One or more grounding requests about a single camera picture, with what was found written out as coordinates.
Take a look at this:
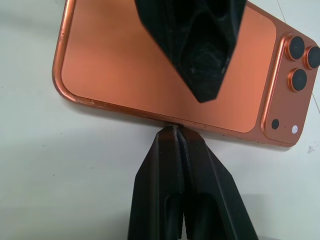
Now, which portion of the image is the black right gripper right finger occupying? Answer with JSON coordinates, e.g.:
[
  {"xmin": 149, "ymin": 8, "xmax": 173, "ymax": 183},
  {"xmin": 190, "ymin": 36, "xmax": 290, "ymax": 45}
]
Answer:
[{"xmin": 176, "ymin": 126, "xmax": 260, "ymax": 240}]

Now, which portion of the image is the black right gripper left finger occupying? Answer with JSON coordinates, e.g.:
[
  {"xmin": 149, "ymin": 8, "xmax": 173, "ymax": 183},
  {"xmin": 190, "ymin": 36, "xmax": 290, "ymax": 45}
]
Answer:
[{"xmin": 126, "ymin": 125, "xmax": 188, "ymax": 240}]

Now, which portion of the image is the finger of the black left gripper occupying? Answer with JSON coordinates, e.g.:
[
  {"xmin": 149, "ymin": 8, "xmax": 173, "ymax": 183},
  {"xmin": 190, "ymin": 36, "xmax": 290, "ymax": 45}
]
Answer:
[{"xmin": 133, "ymin": 0, "xmax": 248, "ymax": 104}]

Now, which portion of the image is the orange smartphone with triple camera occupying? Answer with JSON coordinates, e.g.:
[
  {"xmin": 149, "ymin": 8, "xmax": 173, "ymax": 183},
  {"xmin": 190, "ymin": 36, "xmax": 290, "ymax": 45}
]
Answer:
[{"xmin": 51, "ymin": 0, "xmax": 320, "ymax": 149}]

